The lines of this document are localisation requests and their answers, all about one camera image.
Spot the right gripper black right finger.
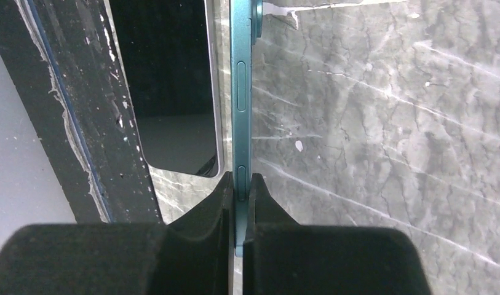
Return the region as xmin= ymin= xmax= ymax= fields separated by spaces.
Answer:
xmin=242 ymin=174 xmax=431 ymax=294

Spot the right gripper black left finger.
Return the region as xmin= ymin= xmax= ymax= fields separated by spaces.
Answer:
xmin=0 ymin=172 xmax=234 ymax=294

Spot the black smartphone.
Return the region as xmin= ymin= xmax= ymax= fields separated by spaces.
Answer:
xmin=110 ymin=1 xmax=222 ymax=178

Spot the teal green smartphone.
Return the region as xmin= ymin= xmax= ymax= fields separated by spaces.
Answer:
xmin=229 ymin=0 xmax=263 ymax=258

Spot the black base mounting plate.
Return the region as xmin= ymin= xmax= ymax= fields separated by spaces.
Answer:
xmin=0 ymin=1 xmax=162 ymax=223

